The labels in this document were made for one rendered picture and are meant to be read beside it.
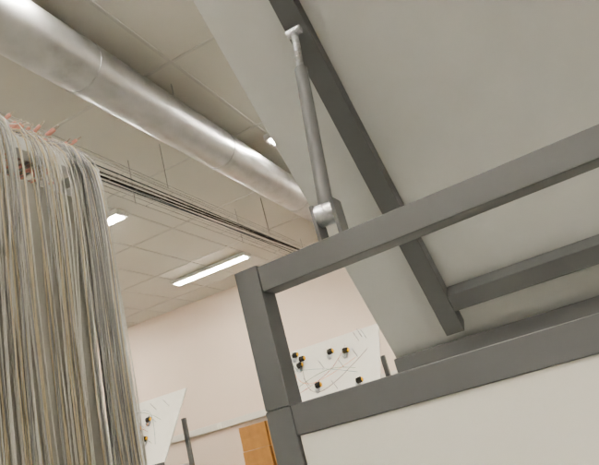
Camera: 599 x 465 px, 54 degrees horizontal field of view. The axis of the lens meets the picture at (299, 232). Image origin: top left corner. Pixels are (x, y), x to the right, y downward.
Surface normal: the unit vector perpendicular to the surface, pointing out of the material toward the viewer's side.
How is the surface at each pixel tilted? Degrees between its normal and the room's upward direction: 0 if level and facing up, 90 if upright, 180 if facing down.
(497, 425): 90
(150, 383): 90
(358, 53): 128
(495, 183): 90
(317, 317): 90
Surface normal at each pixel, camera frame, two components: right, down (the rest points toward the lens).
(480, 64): -0.22, 0.42
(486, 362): -0.47, -0.18
